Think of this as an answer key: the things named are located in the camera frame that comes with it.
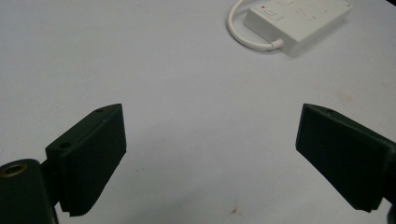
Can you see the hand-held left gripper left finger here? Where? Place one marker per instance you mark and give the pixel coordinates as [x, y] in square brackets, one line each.
[90, 158]

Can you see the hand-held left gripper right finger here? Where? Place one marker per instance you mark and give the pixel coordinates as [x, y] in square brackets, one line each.
[342, 155]

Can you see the white power strip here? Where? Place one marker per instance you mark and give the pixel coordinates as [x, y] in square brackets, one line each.
[295, 21]

